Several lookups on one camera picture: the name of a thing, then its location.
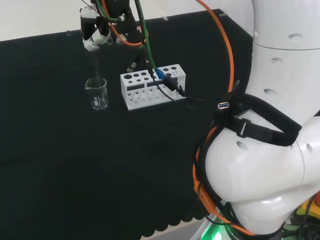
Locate white test tube rack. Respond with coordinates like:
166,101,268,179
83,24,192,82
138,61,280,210
119,63,188,111

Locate green cable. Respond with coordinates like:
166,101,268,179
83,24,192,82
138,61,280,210
94,0,158,71

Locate yellow stop button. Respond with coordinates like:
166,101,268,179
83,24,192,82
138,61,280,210
296,191,320,227

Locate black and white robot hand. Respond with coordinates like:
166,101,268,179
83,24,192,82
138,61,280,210
79,6,112,51

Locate black cloth with scalloped edge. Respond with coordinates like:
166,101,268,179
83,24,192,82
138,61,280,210
0,8,255,240

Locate black cable with box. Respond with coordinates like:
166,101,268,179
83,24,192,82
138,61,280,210
146,57,218,112

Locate clear glass beaker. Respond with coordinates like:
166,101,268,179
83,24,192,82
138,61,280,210
84,77,109,111

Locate black USB plug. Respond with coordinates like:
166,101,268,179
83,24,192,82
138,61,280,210
126,53,142,74

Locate clear glass rod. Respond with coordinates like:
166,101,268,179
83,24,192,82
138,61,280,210
91,48,103,107

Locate blue cable connector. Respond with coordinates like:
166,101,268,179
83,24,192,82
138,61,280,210
154,67,166,80

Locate orange cable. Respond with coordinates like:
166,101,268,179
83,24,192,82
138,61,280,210
101,0,256,237

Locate black strap with buckle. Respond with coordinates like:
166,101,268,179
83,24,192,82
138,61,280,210
212,93,303,147

